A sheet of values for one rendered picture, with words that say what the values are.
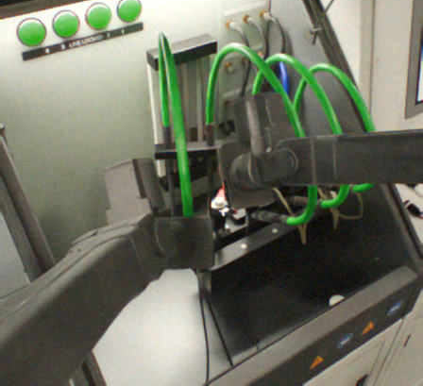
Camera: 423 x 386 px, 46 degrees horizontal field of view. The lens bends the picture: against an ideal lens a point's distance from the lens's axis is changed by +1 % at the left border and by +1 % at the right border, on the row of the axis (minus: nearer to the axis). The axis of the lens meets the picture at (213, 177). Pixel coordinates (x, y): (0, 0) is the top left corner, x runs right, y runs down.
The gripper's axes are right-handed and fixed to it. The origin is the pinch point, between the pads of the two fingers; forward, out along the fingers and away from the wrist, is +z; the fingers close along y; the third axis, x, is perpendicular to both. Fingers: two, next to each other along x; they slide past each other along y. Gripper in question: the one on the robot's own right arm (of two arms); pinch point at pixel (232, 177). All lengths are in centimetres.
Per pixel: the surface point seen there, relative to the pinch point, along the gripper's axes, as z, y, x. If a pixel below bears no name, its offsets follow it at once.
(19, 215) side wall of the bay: -3.2, 0.5, 33.9
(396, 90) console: 12.9, 11.8, -42.5
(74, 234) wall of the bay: 40, -5, 30
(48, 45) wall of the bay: 8.0, 29.1, 25.7
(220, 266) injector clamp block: 14.2, -16.4, 2.2
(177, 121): -16.8, 8.4, 10.2
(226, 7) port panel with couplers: 15.7, 35.1, -10.0
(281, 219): 4.1, -9.1, -8.6
